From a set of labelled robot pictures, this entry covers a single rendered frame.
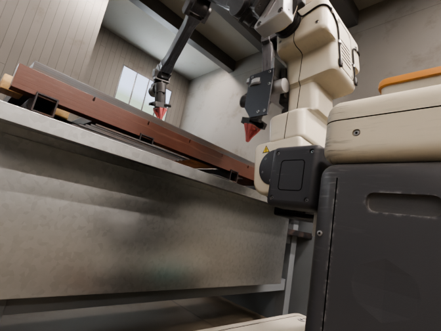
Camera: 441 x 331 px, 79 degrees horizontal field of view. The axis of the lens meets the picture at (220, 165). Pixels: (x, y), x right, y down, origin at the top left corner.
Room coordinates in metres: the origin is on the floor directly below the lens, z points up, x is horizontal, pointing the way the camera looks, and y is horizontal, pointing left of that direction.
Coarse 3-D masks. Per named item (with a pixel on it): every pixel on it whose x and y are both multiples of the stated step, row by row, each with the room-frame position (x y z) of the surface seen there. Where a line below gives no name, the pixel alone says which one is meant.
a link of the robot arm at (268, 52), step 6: (264, 42) 1.21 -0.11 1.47; (270, 42) 1.21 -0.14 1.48; (264, 48) 1.22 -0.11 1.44; (270, 48) 1.20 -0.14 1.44; (264, 54) 1.20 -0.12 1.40; (270, 54) 1.18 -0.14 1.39; (264, 60) 1.18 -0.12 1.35; (270, 60) 1.16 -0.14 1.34; (264, 66) 1.16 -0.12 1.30; (270, 66) 1.14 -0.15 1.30
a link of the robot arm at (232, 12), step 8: (200, 0) 0.99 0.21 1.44; (208, 0) 0.94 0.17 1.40; (216, 0) 0.87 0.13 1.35; (224, 0) 0.83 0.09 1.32; (232, 0) 0.75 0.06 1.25; (240, 0) 0.72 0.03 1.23; (248, 0) 0.71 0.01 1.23; (192, 8) 0.99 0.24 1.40; (200, 8) 1.00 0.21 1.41; (208, 8) 1.01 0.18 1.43; (224, 8) 0.85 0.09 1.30; (232, 8) 0.75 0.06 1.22; (240, 8) 0.72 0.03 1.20
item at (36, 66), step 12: (48, 72) 0.68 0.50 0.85; (72, 84) 0.72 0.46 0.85; (84, 84) 0.74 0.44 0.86; (24, 96) 0.80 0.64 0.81; (96, 96) 0.77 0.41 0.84; (108, 96) 0.79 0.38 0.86; (132, 108) 0.85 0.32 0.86; (84, 120) 1.01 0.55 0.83; (156, 120) 0.92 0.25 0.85; (120, 132) 1.03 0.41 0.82; (180, 132) 0.99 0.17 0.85; (204, 144) 1.08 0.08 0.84; (204, 168) 1.46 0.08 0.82; (240, 180) 1.63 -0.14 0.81
